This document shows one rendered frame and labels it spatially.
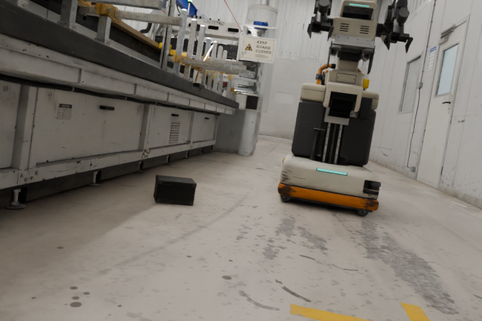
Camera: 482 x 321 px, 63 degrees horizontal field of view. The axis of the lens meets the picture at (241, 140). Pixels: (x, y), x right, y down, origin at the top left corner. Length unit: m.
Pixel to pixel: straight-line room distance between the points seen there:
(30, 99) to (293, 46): 10.52
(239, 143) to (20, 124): 4.06
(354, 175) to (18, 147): 1.82
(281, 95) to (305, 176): 9.22
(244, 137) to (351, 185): 2.99
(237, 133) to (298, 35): 6.86
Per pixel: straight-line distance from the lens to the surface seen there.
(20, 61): 1.36
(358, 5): 2.66
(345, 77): 2.62
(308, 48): 11.86
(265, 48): 5.41
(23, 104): 1.74
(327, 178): 2.54
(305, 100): 2.87
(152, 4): 1.45
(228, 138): 5.52
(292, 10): 12.15
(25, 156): 1.77
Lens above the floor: 0.49
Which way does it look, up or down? 3 degrees down
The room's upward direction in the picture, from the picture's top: 9 degrees clockwise
